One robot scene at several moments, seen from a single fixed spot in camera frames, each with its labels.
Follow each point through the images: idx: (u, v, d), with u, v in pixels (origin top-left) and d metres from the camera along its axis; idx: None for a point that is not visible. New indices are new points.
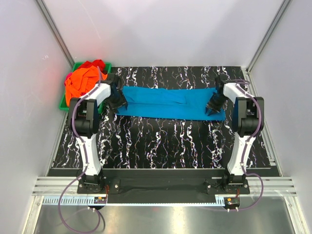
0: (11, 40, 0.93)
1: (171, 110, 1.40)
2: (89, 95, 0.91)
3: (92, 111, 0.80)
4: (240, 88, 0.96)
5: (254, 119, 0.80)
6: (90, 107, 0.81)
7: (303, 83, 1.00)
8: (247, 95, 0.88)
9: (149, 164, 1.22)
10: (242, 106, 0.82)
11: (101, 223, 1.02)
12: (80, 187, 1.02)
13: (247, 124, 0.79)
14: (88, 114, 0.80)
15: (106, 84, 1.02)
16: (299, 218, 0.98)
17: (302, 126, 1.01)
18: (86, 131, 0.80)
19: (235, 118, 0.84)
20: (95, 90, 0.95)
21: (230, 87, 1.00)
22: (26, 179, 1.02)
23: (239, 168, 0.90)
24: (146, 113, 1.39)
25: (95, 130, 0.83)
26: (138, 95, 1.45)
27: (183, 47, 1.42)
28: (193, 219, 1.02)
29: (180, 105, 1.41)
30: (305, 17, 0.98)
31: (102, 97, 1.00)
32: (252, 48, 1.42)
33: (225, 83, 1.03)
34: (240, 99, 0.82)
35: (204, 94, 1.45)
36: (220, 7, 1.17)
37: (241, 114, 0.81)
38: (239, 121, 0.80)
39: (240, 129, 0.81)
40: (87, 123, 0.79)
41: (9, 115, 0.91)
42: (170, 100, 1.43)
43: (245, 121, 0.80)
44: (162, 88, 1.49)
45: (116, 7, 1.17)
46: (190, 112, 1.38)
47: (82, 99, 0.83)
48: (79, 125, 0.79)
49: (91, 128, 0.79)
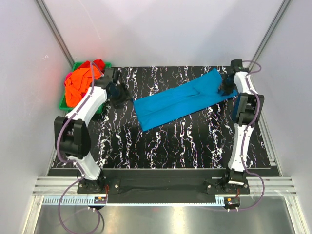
0: (11, 40, 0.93)
1: (187, 103, 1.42)
2: (78, 112, 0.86)
3: (79, 135, 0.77)
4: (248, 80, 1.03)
5: (251, 113, 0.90)
6: (77, 130, 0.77)
7: (303, 83, 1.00)
8: (252, 91, 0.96)
9: (149, 164, 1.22)
10: (243, 101, 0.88)
11: (101, 223, 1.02)
12: (80, 187, 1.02)
13: (244, 117, 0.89)
14: (76, 138, 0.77)
15: (99, 94, 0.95)
16: (299, 218, 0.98)
17: (302, 126, 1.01)
18: (75, 153, 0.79)
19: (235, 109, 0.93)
20: (86, 103, 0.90)
21: (240, 76, 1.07)
22: (26, 179, 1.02)
23: (239, 163, 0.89)
24: (162, 121, 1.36)
25: (85, 150, 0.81)
26: (149, 104, 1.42)
27: (184, 47, 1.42)
28: (193, 219, 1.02)
29: (193, 96, 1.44)
30: (306, 17, 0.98)
31: (96, 106, 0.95)
32: (252, 48, 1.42)
33: (236, 71, 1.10)
34: (243, 94, 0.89)
35: (208, 78, 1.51)
36: (220, 7, 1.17)
37: (242, 107, 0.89)
38: (238, 112, 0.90)
39: (238, 120, 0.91)
40: (76, 146, 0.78)
41: (9, 115, 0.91)
42: (183, 96, 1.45)
43: (243, 114, 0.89)
44: (170, 91, 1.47)
45: (116, 7, 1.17)
46: (205, 100, 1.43)
47: (69, 120, 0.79)
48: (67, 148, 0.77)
49: (80, 151, 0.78)
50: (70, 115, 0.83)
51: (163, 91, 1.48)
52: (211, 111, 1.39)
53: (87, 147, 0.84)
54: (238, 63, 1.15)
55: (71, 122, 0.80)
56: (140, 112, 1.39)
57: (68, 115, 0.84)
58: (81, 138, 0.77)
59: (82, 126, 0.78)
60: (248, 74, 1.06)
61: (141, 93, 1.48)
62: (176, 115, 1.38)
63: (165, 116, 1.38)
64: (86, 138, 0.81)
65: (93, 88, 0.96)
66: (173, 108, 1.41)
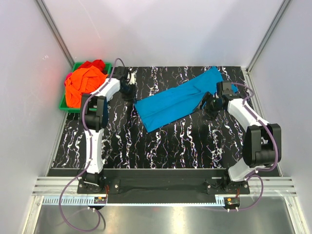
0: (10, 40, 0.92)
1: (188, 101, 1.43)
2: (100, 91, 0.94)
3: (102, 107, 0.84)
4: (248, 110, 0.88)
5: (269, 149, 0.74)
6: (100, 103, 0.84)
7: (303, 83, 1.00)
8: (260, 121, 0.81)
9: (149, 164, 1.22)
10: (255, 137, 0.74)
11: (102, 222, 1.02)
12: (80, 187, 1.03)
13: (263, 157, 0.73)
14: (98, 110, 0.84)
15: (115, 80, 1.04)
16: (299, 218, 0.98)
17: (301, 126, 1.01)
18: (95, 126, 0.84)
19: (246, 149, 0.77)
20: (105, 87, 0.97)
21: (237, 106, 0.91)
22: (27, 178, 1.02)
23: (241, 178, 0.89)
24: (164, 121, 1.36)
25: (104, 125, 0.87)
26: (151, 105, 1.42)
27: (183, 48, 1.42)
28: (193, 219, 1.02)
29: (193, 94, 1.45)
30: (305, 17, 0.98)
31: (112, 93, 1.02)
32: (252, 48, 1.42)
33: (230, 101, 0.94)
34: (253, 129, 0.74)
35: (208, 76, 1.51)
36: (220, 7, 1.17)
37: (255, 147, 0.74)
38: (253, 153, 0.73)
39: (255, 163, 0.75)
40: (98, 118, 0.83)
41: (9, 115, 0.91)
42: (184, 95, 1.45)
43: (261, 154, 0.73)
44: (171, 89, 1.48)
45: (116, 7, 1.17)
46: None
47: (92, 96, 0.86)
48: (89, 119, 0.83)
49: (101, 123, 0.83)
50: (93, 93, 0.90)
51: (163, 92, 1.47)
52: None
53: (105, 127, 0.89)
54: (227, 88, 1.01)
55: (94, 99, 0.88)
56: (142, 112, 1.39)
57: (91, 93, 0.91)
58: (103, 111, 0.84)
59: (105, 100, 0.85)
60: (244, 102, 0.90)
61: (141, 93, 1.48)
62: (178, 114, 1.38)
63: (168, 117, 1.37)
64: (106, 114, 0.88)
65: (111, 78, 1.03)
66: (174, 107, 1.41)
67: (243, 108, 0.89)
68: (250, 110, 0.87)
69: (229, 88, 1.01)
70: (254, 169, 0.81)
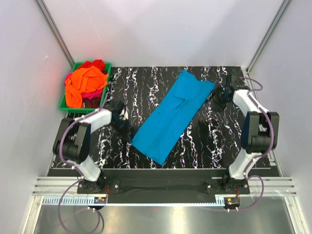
0: (9, 40, 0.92)
1: (181, 115, 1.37)
2: (86, 118, 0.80)
3: (82, 136, 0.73)
4: (251, 99, 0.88)
5: (266, 136, 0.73)
6: (81, 132, 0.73)
7: (303, 83, 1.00)
8: (261, 109, 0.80)
9: (149, 164, 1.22)
10: (253, 121, 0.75)
11: (101, 222, 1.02)
12: (80, 187, 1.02)
13: (259, 141, 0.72)
14: (77, 138, 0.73)
15: (107, 111, 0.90)
16: (299, 218, 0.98)
17: (302, 126, 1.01)
18: (71, 158, 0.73)
19: (244, 135, 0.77)
20: (93, 114, 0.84)
21: (241, 95, 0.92)
22: (27, 178, 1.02)
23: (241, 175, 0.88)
24: (172, 141, 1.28)
25: (84, 155, 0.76)
26: (146, 131, 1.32)
27: (183, 48, 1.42)
28: (193, 219, 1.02)
29: (181, 105, 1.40)
30: (305, 17, 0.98)
31: (100, 123, 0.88)
32: (252, 48, 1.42)
33: (235, 90, 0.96)
34: (252, 113, 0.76)
35: (184, 82, 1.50)
36: (220, 7, 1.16)
37: (251, 130, 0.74)
38: (249, 137, 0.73)
39: (250, 146, 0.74)
40: (75, 149, 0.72)
41: (9, 116, 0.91)
42: (172, 110, 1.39)
43: (256, 139, 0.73)
44: (157, 108, 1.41)
45: (116, 8, 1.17)
46: (193, 105, 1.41)
47: (75, 121, 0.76)
48: (65, 149, 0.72)
49: (77, 155, 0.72)
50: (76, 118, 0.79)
51: (150, 114, 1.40)
52: (210, 111, 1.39)
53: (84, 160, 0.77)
54: (235, 80, 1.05)
55: (76, 125, 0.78)
56: (142, 142, 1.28)
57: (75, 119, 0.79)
58: (82, 141, 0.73)
59: (88, 127, 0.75)
60: (249, 91, 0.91)
61: (141, 93, 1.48)
62: (179, 130, 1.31)
63: (171, 136, 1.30)
64: (87, 144, 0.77)
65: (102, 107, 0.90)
66: (171, 125, 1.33)
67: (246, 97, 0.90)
68: (253, 99, 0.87)
69: (237, 80, 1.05)
70: (252, 158, 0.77)
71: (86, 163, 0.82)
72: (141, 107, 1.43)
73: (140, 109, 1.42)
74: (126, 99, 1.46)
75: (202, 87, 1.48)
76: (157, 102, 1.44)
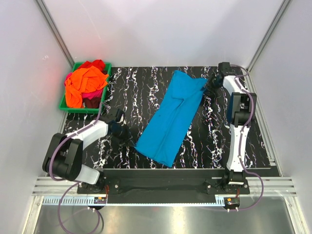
0: (9, 40, 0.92)
1: (183, 115, 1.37)
2: (79, 133, 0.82)
3: (73, 155, 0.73)
4: (237, 82, 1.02)
5: (246, 112, 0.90)
6: (71, 150, 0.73)
7: (302, 83, 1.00)
8: (243, 90, 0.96)
9: (149, 164, 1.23)
10: (236, 100, 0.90)
11: (101, 223, 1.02)
12: (80, 187, 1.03)
13: (240, 116, 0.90)
14: (68, 157, 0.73)
15: (102, 124, 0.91)
16: (299, 218, 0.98)
17: (301, 126, 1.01)
18: (62, 175, 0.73)
19: (229, 111, 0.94)
20: (87, 127, 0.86)
21: (229, 80, 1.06)
22: (26, 178, 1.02)
23: (238, 164, 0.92)
24: (177, 142, 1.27)
25: (76, 172, 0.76)
26: (151, 135, 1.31)
27: (183, 48, 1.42)
28: (193, 219, 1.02)
29: (181, 105, 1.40)
30: (305, 17, 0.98)
31: (95, 136, 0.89)
32: (252, 48, 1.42)
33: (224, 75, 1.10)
34: (235, 94, 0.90)
35: (180, 81, 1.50)
36: (219, 7, 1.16)
37: (235, 107, 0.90)
38: (233, 113, 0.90)
39: (234, 121, 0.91)
40: (65, 167, 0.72)
41: (9, 115, 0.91)
42: (173, 112, 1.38)
43: (239, 114, 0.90)
44: (157, 112, 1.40)
45: (115, 7, 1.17)
46: (192, 103, 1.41)
47: (68, 138, 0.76)
48: (54, 165, 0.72)
49: (67, 174, 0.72)
50: (69, 134, 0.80)
51: (151, 117, 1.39)
52: (210, 111, 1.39)
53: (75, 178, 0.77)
54: (226, 68, 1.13)
55: (68, 141, 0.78)
56: (148, 146, 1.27)
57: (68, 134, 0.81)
58: (73, 160, 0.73)
59: (79, 146, 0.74)
60: (237, 77, 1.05)
61: (141, 93, 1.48)
62: (183, 131, 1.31)
63: (176, 137, 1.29)
64: (79, 161, 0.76)
65: (98, 119, 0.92)
66: (174, 126, 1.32)
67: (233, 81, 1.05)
68: (239, 83, 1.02)
69: (229, 68, 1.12)
70: (241, 132, 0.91)
71: (80, 175, 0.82)
72: (141, 107, 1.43)
73: (140, 109, 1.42)
74: (126, 99, 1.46)
75: (198, 85, 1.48)
76: (157, 103, 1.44)
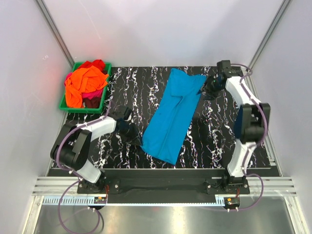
0: (9, 39, 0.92)
1: (183, 113, 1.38)
2: (88, 125, 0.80)
3: (81, 145, 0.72)
4: (244, 88, 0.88)
5: (258, 127, 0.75)
6: (80, 140, 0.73)
7: (303, 83, 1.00)
8: (253, 99, 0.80)
9: (149, 164, 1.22)
10: (246, 114, 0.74)
11: (101, 222, 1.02)
12: (80, 187, 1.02)
13: (251, 132, 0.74)
14: (76, 146, 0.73)
15: (111, 120, 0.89)
16: (299, 218, 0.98)
17: (301, 126, 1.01)
18: (67, 164, 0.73)
19: (237, 126, 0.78)
20: (97, 121, 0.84)
21: (234, 84, 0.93)
22: (26, 178, 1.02)
23: (239, 171, 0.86)
24: (178, 139, 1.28)
25: (81, 162, 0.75)
26: (152, 134, 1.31)
27: (183, 48, 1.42)
28: (193, 219, 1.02)
29: (180, 102, 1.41)
30: (305, 17, 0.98)
31: (103, 131, 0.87)
32: (252, 48, 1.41)
33: (227, 78, 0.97)
34: (244, 106, 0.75)
35: (178, 79, 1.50)
36: (220, 7, 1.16)
37: (245, 121, 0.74)
38: (243, 129, 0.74)
39: (243, 137, 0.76)
40: (71, 156, 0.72)
41: (9, 116, 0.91)
42: (173, 109, 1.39)
43: (249, 130, 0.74)
44: (157, 111, 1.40)
45: (115, 7, 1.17)
46: (191, 100, 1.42)
47: (77, 128, 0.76)
48: (62, 153, 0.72)
49: (73, 163, 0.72)
50: (79, 125, 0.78)
51: (151, 117, 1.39)
52: (210, 111, 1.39)
53: (79, 169, 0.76)
54: (227, 66, 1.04)
55: (78, 131, 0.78)
56: (150, 145, 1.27)
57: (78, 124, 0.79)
58: (80, 149, 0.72)
59: (88, 136, 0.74)
60: (243, 80, 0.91)
61: (141, 93, 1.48)
62: (184, 129, 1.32)
63: (177, 135, 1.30)
64: (85, 153, 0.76)
65: (107, 115, 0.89)
66: (175, 124, 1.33)
67: (239, 86, 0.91)
68: (245, 89, 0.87)
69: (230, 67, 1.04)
70: (248, 148, 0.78)
71: (84, 168, 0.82)
72: (141, 107, 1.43)
73: (140, 109, 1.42)
74: (126, 99, 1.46)
75: (196, 82, 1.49)
76: (157, 102, 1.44)
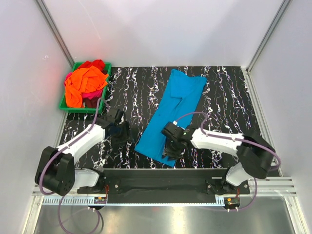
0: (9, 40, 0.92)
1: (183, 113, 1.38)
2: (70, 146, 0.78)
3: (64, 171, 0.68)
4: (214, 135, 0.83)
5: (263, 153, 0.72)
6: (62, 166, 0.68)
7: (303, 83, 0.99)
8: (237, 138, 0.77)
9: (149, 164, 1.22)
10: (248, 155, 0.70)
11: (101, 223, 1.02)
12: (80, 187, 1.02)
13: (264, 161, 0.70)
14: (59, 172, 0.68)
15: (96, 129, 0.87)
16: (299, 218, 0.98)
17: (301, 126, 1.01)
18: (53, 189, 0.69)
19: (251, 171, 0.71)
20: (80, 137, 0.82)
21: (203, 140, 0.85)
22: (26, 178, 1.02)
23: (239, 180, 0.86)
24: None
25: (68, 185, 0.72)
26: (151, 134, 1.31)
27: (183, 48, 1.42)
28: (193, 219, 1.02)
29: (180, 103, 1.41)
30: (305, 17, 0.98)
31: (89, 144, 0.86)
32: (252, 48, 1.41)
33: (192, 139, 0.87)
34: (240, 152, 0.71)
35: (178, 80, 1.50)
36: (220, 7, 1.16)
37: (255, 163, 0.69)
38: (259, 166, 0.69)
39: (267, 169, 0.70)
40: (56, 182, 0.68)
41: (9, 115, 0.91)
42: (171, 111, 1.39)
43: (263, 161, 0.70)
44: (157, 111, 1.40)
45: (115, 7, 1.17)
46: (192, 101, 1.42)
47: (59, 152, 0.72)
48: (46, 179, 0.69)
49: (58, 188, 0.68)
50: (61, 148, 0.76)
51: (151, 117, 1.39)
52: (210, 111, 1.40)
53: (67, 191, 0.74)
54: (175, 129, 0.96)
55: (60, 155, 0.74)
56: (149, 146, 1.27)
57: (59, 147, 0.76)
58: (64, 176, 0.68)
59: (70, 161, 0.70)
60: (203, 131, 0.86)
61: (141, 93, 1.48)
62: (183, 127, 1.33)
63: None
64: (71, 176, 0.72)
65: (93, 124, 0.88)
66: None
67: (207, 138, 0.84)
68: (216, 135, 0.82)
69: (177, 127, 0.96)
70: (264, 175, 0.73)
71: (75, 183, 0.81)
72: (141, 107, 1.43)
73: (139, 109, 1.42)
74: (126, 99, 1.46)
75: (196, 83, 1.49)
76: (157, 102, 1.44)
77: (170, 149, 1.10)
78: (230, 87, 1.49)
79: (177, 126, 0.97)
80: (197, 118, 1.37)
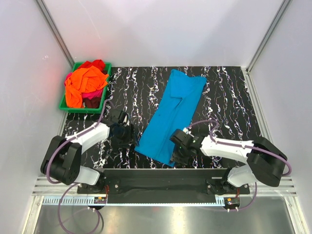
0: (9, 39, 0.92)
1: (183, 113, 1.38)
2: (78, 137, 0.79)
3: (71, 159, 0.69)
4: (224, 143, 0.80)
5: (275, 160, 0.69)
6: (70, 153, 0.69)
7: (303, 83, 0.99)
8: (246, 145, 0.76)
9: (149, 164, 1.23)
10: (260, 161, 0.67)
11: (101, 223, 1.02)
12: (80, 187, 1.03)
13: (277, 167, 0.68)
14: (66, 160, 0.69)
15: (104, 126, 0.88)
16: (299, 218, 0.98)
17: (301, 126, 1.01)
18: (59, 178, 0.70)
19: (262, 178, 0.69)
20: (88, 131, 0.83)
21: (214, 148, 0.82)
22: (26, 178, 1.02)
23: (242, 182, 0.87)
24: None
25: (73, 176, 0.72)
26: (151, 134, 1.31)
27: (183, 48, 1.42)
28: (193, 218, 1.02)
29: (180, 103, 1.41)
30: (305, 17, 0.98)
31: (96, 139, 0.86)
32: (252, 48, 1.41)
33: (202, 147, 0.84)
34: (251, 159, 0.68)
35: (178, 80, 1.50)
36: (220, 7, 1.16)
37: (266, 169, 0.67)
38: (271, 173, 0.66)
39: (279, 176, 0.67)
40: (62, 170, 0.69)
41: (9, 115, 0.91)
42: (171, 111, 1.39)
43: (275, 167, 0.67)
44: (157, 111, 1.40)
45: (115, 8, 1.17)
46: (191, 101, 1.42)
47: (67, 142, 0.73)
48: (52, 168, 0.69)
49: (64, 177, 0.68)
50: (69, 138, 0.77)
51: (151, 117, 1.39)
52: (211, 111, 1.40)
53: (72, 182, 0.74)
54: (185, 136, 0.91)
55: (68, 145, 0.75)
56: (149, 146, 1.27)
57: (67, 137, 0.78)
58: (71, 164, 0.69)
59: (79, 150, 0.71)
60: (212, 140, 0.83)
61: (141, 93, 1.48)
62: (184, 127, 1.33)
63: None
64: (77, 166, 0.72)
65: (99, 122, 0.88)
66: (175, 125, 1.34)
67: (218, 146, 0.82)
68: (226, 142, 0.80)
69: (186, 134, 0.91)
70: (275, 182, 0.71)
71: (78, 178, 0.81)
72: (141, 107, 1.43)
73: (140, 109, 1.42)
74: (126, 99, 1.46)
75: (196, 83, 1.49)
76: (157, 102, 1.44)
77: (178, 155, 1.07)
78: (230, 87, 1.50)
79: (186, 134, 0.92)
80: (197, 117, 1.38)
